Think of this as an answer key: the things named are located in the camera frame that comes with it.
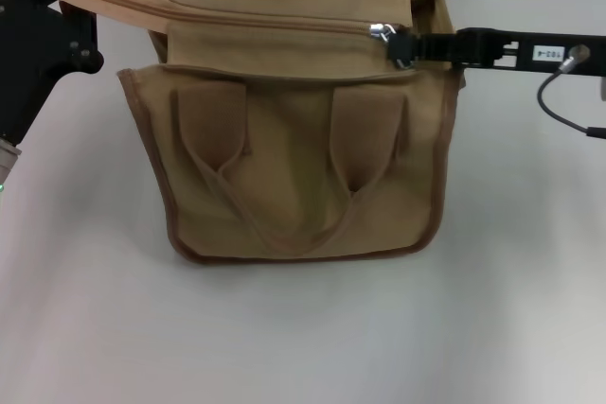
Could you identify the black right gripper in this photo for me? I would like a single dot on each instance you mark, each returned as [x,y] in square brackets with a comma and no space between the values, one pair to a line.
[502,51]

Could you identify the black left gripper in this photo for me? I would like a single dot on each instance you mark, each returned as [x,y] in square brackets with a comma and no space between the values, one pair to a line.
[28,54]

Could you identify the silver metal zipper pull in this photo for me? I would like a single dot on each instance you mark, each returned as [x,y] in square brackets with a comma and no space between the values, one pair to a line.
[379,31]

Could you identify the khaki fabric food bag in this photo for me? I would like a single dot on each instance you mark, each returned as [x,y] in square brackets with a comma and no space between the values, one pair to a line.
[293,163]

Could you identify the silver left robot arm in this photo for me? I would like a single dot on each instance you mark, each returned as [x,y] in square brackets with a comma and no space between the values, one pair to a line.
[7,158]

